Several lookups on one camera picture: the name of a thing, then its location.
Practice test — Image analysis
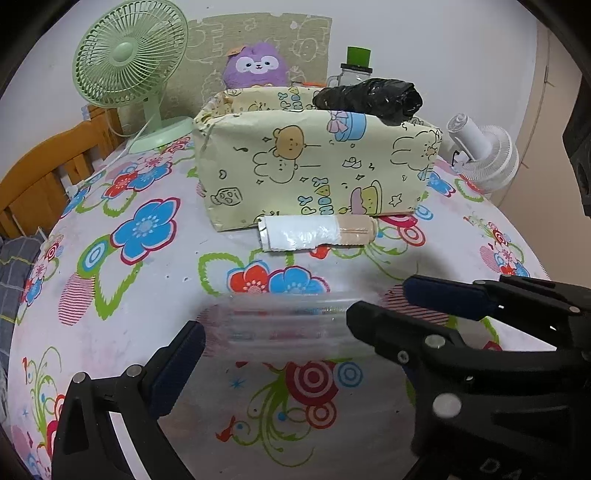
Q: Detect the glass jar with green lid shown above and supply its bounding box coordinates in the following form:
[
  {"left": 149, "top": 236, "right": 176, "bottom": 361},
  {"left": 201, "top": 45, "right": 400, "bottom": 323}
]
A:
[{"left": 325, "top": 46, "right": 374, "bottom": 88}]

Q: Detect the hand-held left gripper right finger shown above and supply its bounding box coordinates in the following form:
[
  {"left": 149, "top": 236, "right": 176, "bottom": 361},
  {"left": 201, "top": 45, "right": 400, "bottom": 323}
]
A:
[{"left": 404, "top": 364, "right": 419, "bottom": 409}]

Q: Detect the white floor fan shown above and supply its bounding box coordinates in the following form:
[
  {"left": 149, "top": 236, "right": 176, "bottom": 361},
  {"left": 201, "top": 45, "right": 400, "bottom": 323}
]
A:
[{"left": 445, "top": 113, "right": 520, "bottom": 195}]

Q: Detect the clear plastic bag pack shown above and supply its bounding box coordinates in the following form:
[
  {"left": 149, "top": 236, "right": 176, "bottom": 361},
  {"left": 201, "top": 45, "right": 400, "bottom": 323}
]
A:
[{"left": 203, "top": 295, "right": 403, "bottom": 361}]

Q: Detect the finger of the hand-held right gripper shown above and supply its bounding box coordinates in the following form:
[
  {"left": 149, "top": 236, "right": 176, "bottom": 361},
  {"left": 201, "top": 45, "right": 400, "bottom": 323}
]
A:
[
  {"left": 345, "top": 302, "right": 591, "bottom": 422},
  {"left": 403, "top": 275, "right": 591, "bottom": 325}
]

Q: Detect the beige door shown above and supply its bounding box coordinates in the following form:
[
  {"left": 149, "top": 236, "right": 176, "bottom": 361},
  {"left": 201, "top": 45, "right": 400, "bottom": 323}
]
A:
[{"left": 516, "top": 21, "right": 591, "bottom": 278}]

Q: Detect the white fan cable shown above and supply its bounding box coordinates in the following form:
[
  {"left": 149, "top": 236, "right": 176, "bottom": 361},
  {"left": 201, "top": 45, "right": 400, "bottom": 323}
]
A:
[{"left": 107, "top": 108, "right": 155, "bottom": 158}]

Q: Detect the floral tablecloth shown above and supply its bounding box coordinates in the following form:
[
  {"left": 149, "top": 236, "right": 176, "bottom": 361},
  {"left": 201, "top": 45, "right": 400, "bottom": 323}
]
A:
[{"left": 7, "top": 134, "right": 552, "bottom": 480}]

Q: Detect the grey plaid pillow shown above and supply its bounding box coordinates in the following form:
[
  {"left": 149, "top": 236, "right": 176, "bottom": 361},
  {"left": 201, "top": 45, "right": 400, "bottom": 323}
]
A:
[{"left": 0, "top": 237, "right": 43, "bottom": 325}]

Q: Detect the olive cartoon printed board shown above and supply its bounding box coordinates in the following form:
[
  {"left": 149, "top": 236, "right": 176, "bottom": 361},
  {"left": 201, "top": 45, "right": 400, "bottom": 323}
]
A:
[{"left": 187, "top": 14, "right": 333, "bottom": 109}]

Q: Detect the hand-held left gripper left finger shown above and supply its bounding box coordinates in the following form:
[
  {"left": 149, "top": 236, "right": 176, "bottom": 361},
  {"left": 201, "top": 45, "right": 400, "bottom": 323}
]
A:
[{"left": 52, "top": 320, "right": 207, "bottom": 480}]

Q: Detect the purple plush toy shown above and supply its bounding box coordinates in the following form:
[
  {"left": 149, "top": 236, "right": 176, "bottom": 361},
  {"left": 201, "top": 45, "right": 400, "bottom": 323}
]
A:
[{"left": 224, "top": 39, "right": 291, "bottom": 89}]

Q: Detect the green desk fan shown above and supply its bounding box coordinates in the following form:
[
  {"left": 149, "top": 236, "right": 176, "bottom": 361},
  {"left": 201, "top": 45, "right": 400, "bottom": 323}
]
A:
[{"left": 74, "top": 0, "right": 194, "bottom": 154}]

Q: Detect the yellow cartoon fabric storage box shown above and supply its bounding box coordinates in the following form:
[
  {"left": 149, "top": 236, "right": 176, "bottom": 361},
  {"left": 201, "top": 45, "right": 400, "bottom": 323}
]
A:
[{"left": 193, "top": 85, "right": 444, "bottom": 232}]

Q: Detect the black plastic bag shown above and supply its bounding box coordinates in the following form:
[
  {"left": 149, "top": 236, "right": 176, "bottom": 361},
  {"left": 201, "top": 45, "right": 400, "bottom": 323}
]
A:
[{"left": 312, "top": 78, "right": 424, "bottom": 126}]

